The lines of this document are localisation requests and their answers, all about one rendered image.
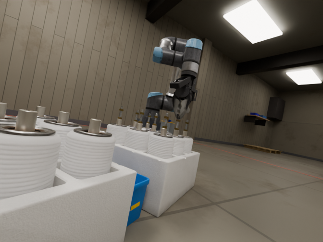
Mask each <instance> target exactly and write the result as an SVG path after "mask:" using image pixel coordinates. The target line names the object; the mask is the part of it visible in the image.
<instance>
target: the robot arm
mask: <svg viewBox="0 0 323 242"><path fill-rule="evenodd" d="M201 51H202V41H201V40H199V39H196V38H192V39H189V40H185V39H181V38H176V37H172V36H171V37H165V38H163V39H162V40H161V41H160V42H159V47H155V48H154V52H153V57H152V60H153V62H156V63H161V64H165V65H170V66H173V67H174V68H173V73H172V77H171V81H170V86H169V91H168V93H166V95H165V96H163V93H159V92H150V93H149V94H148V98H147V103H146V109H145V111H144V115H143V117H142V119H144V120H148V116H149V113H150V114H151V117H150V119H149V120H150V121H155V118H154V116H155V115H156V113H157V114H158V115H157V116H158V118H157V120H156V122H160V114H159V112H160V110H166V111H170V112H174V114H175V116H176V118H177V119H178V117H179V119H182V118H183V116H184V115H185V114H186V113H189V111H190V108H189V107H188V105H189V104H190V103H191V101H196V98H197V93H198V91H197V90H196V89H195V85H196V80H197V79H196V76H197V74H198V68H199V61H200V56H201ZM195 93H196V98H195ZM181 100H182V102H181ZM181 105H182V107H181ZM179 112H180V114H179Z"/></svg>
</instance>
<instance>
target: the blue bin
mask: <svg viewBox="0 0 323 242"><path fill-rule="evenodd" d="M148 184H149V178H148V177H145V176H143V175H140V174H138V173H137V175H136V181H135V185H134V190H133V196H132V201H131V206H130V211H129V216H128V221H127V226H129V225H130V224H131V223H133V222H134V221H135V220H137V219H138V218H139V217H140V213H141V209H142V205H143V201H144V197H145V193H146V188H147V185H148Z"/></svg>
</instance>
